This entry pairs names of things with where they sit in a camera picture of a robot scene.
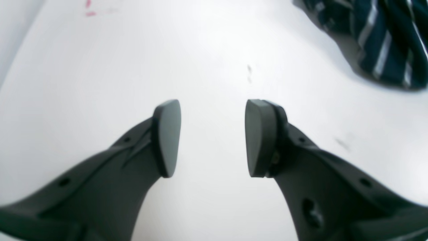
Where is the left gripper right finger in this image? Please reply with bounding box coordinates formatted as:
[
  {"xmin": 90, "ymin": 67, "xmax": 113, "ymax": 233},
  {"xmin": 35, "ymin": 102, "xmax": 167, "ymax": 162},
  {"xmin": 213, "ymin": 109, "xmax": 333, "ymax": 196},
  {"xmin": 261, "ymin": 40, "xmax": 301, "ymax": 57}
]
[{"xmin": 245, "ymin": 99, "xmax": 428, "ymax": 241}]

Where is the black white striped T-shirt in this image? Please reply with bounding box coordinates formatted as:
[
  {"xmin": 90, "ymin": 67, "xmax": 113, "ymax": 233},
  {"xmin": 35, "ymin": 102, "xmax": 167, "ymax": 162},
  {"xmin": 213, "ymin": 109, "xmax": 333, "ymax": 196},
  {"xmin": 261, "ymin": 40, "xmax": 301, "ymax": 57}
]
[{"xmin": 302, "ymin": 0, "xmax": 428, "ymax": 90}]

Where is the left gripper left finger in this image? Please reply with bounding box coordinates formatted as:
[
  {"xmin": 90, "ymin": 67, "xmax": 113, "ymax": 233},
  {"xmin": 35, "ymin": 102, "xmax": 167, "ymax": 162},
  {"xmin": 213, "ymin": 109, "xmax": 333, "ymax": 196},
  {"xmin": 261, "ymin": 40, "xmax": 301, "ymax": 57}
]
[{"xmin": 1, "ymin": 99, "xmax": 181, "ymax": 241}]

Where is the red tape rectangle marking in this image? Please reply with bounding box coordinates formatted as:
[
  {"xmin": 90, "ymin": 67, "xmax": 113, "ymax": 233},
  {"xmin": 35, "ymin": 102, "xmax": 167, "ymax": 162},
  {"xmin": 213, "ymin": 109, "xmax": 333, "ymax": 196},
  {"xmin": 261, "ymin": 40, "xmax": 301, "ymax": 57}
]
[{"xmin": 84, "ymin": 0, "xmax": 116, "ymax": 17}]

